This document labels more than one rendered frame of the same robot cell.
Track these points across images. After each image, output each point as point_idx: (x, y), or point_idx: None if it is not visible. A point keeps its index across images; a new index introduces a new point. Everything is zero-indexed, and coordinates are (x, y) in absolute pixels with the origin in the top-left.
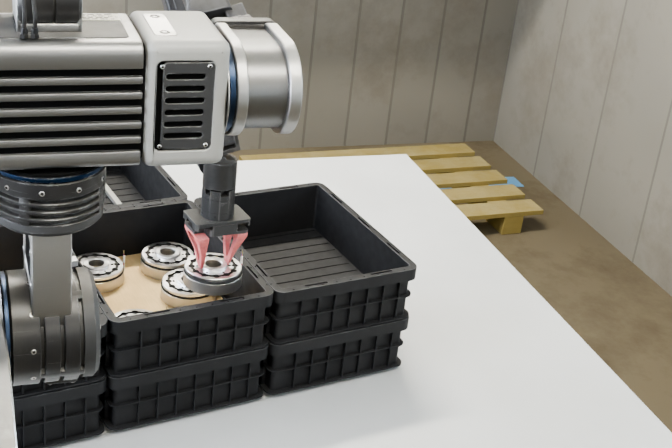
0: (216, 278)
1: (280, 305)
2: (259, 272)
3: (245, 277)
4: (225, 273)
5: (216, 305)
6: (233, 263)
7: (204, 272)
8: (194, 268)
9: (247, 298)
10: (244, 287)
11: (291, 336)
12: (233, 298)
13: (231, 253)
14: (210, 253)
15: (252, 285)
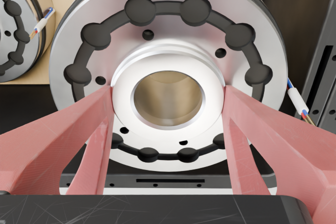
0: (143, 165)
1: None
2: (335, 95)
3: (298, 45)
4: (188, 145)
5: (121, 187)
6: (259, 90)
7: (115, 128)
8: (85, 95)
9: (209, 187)
10: (287, 26)
11: None
12: (175, 178)
13: (231, 180)
14: None
15: (285, 91)
